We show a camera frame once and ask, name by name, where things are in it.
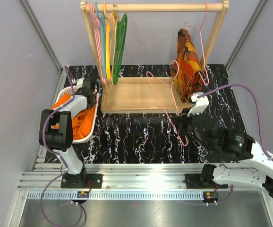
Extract green hanger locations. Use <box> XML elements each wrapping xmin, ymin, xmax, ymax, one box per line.
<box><xmin>112</xmin><ymin>13</ymin><xmax>128</xmax><ymax>85</ymax></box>

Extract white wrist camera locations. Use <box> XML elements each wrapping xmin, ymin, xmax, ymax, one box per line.
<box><xmin>71</xmin><ymin>78</ymin><xmax>84</xmax><ymax>89</ymax></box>
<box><xmin>187</xmin><ymin>92</ymin><xmax>209</xmax><ymax>117</ymax></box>

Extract pink wire hanger with camouflage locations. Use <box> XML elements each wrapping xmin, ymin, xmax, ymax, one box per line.
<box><xmin>184</xmin><ymin>2</ymin><xmax>210</xmax><ymax>87</ymax></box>

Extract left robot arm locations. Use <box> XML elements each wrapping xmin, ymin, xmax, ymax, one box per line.
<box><xmin>39</xmin><ymin>79</ymin><xmax>99</xmax><ymax>188</ymax></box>

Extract wooden clothes rack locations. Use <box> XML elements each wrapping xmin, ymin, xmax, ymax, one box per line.
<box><xmin>80</xmin><ymin>0</ymin><xmax>229</xmax><ymax>114</ymax></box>

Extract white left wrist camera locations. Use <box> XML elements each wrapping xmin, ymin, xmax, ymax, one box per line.
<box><xmin>71</xmin><ymin>78</ymin><xmax>84</xmax><ymax>89</ymax></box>

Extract white perforated plastic basket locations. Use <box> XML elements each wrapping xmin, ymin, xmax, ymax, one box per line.
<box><xmin>51</xmin><ymin>86</ymin><xmax>99</xmax><ymax>144</ymax></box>

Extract pink hanger on rack left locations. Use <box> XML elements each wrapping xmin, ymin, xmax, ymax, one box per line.
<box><xmin>89</xmin><ymin>3</ymin><xmax>106</xmax><ymax>85</ymax></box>

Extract aluminium front rail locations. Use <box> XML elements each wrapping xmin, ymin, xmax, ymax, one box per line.
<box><xmin>17</xmin><ymin>163</ymin><xmax>265</xmax><ymax>192</ymax></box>

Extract teal hanger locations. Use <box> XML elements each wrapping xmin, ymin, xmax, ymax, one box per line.
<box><xmin>94</xmin><ymin>2</ymin><xmax>107</xmax><ymax>79</ymax></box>

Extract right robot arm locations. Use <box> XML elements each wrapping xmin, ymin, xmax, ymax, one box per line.
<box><xmin>174</xmin><ymin>114</ymin><xmax>273</xmax><ymax>198</ymax></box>

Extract thin gold wire hanger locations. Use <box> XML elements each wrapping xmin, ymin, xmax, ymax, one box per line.
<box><xmin>106</xmin><ymin>12</ymin><xmax>118</xmax><ymax>79</ymax></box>

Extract yellow hanger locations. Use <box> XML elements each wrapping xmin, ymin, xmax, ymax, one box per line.
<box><xmin>103</xmin><ymin>2</ymin><xmax>116</xmax><ymax>79</ymax></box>

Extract camouflage orange trousers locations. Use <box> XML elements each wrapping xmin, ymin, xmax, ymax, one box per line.
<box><xmin>171</xmin><ymin>28</ymin><xmax>203</xmax><ymax>103</ymax></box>

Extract white slotted cable duct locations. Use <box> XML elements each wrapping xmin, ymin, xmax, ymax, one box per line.
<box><xmin>27</xmin><ymin>191</ymin><xmax>205</xmax><ymax>201</ymax></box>

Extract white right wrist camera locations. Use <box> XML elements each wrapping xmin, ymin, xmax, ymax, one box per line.
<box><xmin>187</xmin><ymin>92</ymin><xmax>209</xmax><ymax>117</ymax></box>

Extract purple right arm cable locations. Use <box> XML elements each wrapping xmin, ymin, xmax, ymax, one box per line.
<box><xmin>197</xmin><ymin>83</ymin><xmax>273</xmax><ymax>206</ymax></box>

